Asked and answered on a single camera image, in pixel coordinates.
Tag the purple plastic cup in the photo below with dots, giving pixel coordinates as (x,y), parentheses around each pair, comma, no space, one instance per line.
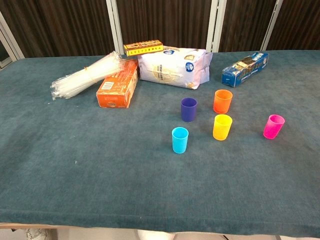
(188,111)

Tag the cyan plastic cup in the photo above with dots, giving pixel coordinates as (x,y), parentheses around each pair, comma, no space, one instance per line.
(180,142)

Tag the yellow plastic cup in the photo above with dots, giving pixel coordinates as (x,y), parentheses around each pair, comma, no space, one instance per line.
(222,130)

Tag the orange cardboard box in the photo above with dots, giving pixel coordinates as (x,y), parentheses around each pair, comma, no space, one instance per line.
(117,90)

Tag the white printed food bag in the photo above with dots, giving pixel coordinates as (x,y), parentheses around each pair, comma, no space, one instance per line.
(170,67)

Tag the orange plastic cup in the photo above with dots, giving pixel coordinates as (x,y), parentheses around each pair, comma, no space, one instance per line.
(222,103)

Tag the yellow printed box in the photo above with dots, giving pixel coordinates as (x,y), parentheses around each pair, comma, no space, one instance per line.
(143,48)

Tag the teal table cloth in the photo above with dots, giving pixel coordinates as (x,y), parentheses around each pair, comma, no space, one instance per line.
(100,162)

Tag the bundle of clear straws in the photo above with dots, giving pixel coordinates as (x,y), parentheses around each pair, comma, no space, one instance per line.
(82,77)

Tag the blue biscuit box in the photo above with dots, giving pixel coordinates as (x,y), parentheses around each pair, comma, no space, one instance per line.
(242,71)

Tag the dark brown slatted panel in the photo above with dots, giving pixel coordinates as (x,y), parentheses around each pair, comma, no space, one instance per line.
(300,25)
(62,27)
(245,22)
(165,20)

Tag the pink plastic cup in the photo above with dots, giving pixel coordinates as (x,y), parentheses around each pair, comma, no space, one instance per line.
(272,128)

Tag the white screen frame post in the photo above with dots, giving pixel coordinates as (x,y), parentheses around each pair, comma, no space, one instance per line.
(10,47)
(215,25)
(115,25)
(271,25)

